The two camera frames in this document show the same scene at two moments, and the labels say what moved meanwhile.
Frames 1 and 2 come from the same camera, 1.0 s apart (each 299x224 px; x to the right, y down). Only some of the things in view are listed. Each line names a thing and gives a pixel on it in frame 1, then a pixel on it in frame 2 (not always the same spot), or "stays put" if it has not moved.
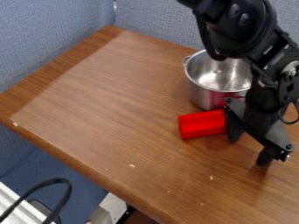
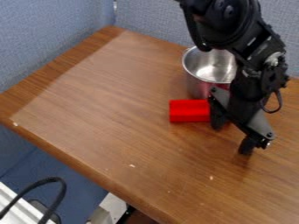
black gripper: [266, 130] -> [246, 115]
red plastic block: [202, 123] -> [193, 110]
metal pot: [217, 80] stays put
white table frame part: [110, 211] stays put
